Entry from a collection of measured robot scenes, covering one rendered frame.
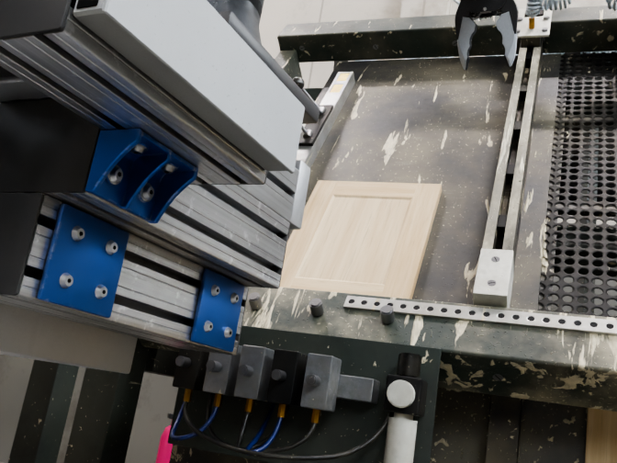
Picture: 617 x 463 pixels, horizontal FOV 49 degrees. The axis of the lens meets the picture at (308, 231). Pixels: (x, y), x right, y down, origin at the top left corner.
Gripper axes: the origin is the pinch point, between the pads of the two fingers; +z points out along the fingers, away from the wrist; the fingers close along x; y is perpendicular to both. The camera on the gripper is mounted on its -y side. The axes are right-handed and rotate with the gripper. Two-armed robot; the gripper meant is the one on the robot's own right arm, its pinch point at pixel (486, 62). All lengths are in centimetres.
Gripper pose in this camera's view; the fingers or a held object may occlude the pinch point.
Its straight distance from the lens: 128.5
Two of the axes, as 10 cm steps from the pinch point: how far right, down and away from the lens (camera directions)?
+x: -9.0, -0.3, 4.4
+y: 4.4, -1.8, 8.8
